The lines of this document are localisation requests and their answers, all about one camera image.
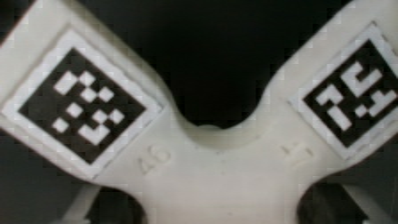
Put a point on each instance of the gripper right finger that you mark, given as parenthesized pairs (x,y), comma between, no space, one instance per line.
(328,207)

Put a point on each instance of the white cross-shaped table base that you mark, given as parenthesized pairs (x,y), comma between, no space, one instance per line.
(88,110)

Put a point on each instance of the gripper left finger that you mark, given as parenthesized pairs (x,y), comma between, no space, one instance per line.
(103,206)

